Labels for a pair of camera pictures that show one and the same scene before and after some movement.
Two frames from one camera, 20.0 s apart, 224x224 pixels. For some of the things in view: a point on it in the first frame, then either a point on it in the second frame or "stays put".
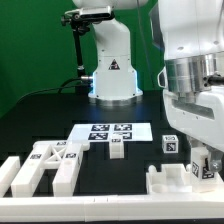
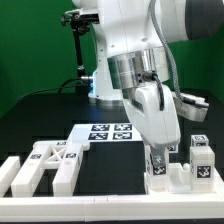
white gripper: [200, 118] to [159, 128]
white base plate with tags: [103, 132] stays put
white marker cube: [203, 180] stays put
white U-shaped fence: [205, 205] stays put
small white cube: [116, 148] to [156, 176]
